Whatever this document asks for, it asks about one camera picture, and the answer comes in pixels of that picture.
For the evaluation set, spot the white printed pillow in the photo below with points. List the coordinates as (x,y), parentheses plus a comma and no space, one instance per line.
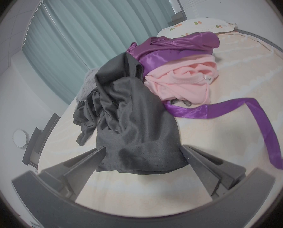
(203,25)

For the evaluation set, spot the blue-green curtain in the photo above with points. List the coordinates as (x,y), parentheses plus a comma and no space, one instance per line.
(108,20)
(48,63)

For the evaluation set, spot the purple satin garment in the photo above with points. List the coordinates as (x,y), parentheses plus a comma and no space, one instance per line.
(179,44)

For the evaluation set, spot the grey knit garment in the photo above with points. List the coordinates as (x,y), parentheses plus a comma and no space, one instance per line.
(86,84)

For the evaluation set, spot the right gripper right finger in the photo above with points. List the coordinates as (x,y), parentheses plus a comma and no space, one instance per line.
(208,172)

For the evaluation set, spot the bed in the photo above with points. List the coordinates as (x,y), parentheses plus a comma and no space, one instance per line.
(239,79)

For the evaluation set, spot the pink garment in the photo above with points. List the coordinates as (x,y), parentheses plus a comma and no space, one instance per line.
(179,84)

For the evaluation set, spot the dark grey chest of drawers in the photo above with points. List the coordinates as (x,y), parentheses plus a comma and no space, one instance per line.
(50,132)

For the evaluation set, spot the round white framed mirror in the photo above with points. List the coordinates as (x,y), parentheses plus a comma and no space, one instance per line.
(19,138)

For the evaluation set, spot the grey bedside table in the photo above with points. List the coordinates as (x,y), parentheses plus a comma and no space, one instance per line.
(178,18)

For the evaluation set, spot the black T-shirt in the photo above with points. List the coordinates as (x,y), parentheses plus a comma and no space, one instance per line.
(132,117)

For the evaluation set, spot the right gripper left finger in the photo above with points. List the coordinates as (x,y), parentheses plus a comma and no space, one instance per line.
(77,172)

